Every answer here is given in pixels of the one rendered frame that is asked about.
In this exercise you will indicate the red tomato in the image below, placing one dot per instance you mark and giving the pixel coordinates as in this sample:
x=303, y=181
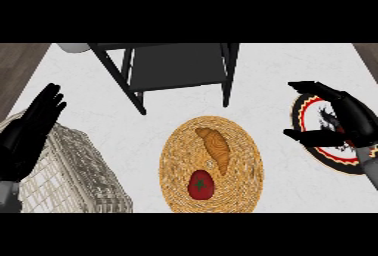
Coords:
x=202, y=185

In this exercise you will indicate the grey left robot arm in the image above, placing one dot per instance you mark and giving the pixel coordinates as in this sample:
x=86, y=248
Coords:
x=10, y=196

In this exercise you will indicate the round woven straw placemat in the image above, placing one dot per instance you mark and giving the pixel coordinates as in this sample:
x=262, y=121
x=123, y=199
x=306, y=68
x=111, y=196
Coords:
x=212, y=165

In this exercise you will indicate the black tiered shelf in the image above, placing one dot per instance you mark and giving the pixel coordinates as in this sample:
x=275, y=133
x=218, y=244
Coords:
x=178, y=71

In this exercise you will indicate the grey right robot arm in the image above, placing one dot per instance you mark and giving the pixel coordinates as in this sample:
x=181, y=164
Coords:
x=370, y=168

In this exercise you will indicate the pale grey round object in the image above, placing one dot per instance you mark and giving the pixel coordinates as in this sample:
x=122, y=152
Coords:
x=75, y=47

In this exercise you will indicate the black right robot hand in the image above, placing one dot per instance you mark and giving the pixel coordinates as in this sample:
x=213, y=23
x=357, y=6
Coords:
x=352, y=123

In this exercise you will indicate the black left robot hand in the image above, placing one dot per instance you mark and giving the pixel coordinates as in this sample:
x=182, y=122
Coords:
x=27, y=133

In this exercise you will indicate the red black patterned plate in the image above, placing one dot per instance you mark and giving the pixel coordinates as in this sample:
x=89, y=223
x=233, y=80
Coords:
x=315, y=133

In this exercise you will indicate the golden brown croissant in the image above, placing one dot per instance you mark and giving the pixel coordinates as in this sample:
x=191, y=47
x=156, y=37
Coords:
x=216, y=148

